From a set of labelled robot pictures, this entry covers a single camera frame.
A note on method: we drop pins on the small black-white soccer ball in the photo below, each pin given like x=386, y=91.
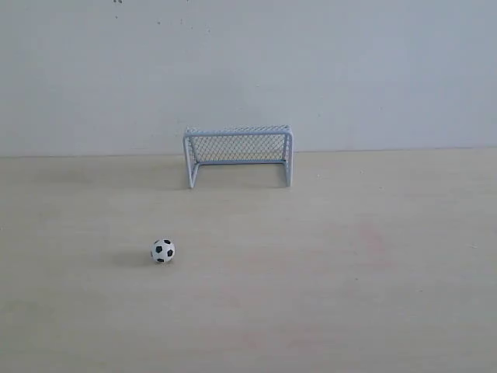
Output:
x=163, y=251

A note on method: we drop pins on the white miniature soccer goal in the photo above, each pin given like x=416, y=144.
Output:
x=271, y=145

